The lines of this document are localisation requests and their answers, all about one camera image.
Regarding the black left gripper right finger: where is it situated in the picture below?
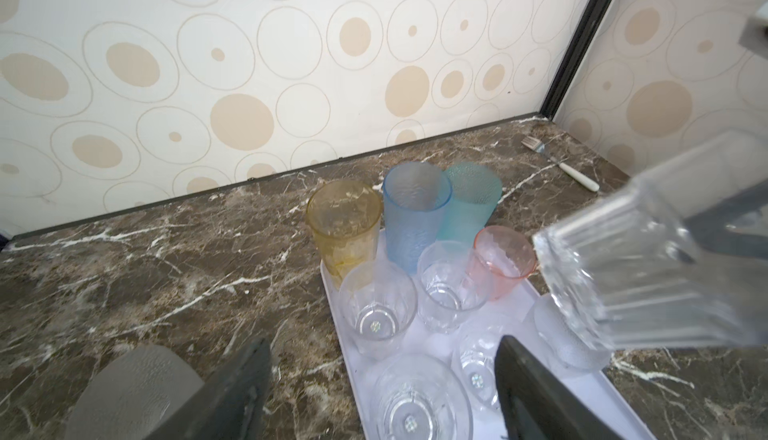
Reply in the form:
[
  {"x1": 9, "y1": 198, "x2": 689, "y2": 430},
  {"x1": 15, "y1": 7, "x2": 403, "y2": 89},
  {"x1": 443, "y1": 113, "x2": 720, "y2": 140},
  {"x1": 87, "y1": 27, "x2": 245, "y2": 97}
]
[{"x1": 494, "y1": 335, "x2": 619, "y2": 439}]

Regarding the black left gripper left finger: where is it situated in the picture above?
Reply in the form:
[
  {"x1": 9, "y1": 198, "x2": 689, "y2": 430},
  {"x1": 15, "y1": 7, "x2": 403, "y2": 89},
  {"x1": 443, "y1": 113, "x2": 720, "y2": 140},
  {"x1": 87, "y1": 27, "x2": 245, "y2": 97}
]
[{"x1": 148, "y1": 337, "x2": 272, "y2": 439}]

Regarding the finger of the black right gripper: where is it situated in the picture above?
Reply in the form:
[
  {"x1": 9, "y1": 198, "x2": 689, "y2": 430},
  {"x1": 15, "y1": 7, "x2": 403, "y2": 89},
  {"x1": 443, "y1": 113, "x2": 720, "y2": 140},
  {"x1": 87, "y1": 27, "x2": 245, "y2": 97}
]
[{"x1": 683, "y1": 180, "x2": 767, "y2": 260}]

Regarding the clear cup front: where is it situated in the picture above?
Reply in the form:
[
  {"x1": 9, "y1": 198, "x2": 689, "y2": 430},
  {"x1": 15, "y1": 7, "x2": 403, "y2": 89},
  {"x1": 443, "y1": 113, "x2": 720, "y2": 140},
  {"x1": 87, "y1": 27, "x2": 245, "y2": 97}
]
[{"x1": 523, "y1": 294, "x2": 613, "y2": 379}]

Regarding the frosted plastic cup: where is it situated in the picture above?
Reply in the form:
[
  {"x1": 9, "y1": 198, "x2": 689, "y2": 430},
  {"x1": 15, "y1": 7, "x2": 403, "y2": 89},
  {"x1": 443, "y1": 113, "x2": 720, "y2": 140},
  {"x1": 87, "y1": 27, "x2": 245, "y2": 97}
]
[{"x1": 65, "y1": 345, "x2": 204, "y2": 439}]

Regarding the pink ribbed plastic cup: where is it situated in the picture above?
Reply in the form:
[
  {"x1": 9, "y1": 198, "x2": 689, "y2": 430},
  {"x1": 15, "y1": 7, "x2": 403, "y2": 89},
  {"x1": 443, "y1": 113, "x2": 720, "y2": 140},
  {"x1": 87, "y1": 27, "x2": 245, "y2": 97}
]
[{"x1": 473, "y1": 225, "x2": 537, "y2": 301}]

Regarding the clear small tumbler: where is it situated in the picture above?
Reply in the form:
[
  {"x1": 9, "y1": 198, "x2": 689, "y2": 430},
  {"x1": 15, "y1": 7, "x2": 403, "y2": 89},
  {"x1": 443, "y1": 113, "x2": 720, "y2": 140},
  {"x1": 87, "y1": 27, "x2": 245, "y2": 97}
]
[{"x1": 339, "y1": 259, "x2": 418, "y2": 360}]

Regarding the teal dimpled plastic cup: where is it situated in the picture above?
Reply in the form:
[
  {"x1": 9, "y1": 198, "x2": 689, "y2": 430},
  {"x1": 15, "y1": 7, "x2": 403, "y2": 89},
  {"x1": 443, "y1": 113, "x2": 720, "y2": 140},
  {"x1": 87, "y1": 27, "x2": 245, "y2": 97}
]
[{"x1": 437, "y1": 162, "x2": 502, "y2": 246}]

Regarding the amber plastic cup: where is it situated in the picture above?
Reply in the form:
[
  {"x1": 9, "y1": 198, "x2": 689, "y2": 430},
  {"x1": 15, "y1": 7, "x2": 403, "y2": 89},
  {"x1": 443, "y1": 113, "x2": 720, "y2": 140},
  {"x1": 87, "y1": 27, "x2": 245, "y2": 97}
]
[{"x1": 306, "y1": 180, "x2": 383, "y2": 288}]

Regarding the blue grey plastic cup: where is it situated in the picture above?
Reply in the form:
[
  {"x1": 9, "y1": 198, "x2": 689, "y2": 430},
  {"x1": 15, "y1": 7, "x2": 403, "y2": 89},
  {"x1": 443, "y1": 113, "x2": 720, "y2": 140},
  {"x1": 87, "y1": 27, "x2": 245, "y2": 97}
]
[{"x1": 382, "y1": 162, "x2": 453, "y2": 275}]

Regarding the lavender plastic tray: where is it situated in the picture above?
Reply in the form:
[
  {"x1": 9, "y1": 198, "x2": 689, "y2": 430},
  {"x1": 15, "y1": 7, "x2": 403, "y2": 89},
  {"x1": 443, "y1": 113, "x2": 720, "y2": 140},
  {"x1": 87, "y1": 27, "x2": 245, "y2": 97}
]
[{"x1": 321, "y1": 269, "x2": 653, "y2": 439}]

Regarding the white handled knife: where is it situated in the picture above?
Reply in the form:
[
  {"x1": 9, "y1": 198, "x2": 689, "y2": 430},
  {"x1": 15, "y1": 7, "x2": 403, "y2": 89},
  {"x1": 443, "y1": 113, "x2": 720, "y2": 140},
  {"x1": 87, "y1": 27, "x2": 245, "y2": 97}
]
[{"x1": 522, "y1": 136, "x2": 600, "y2": 193}]

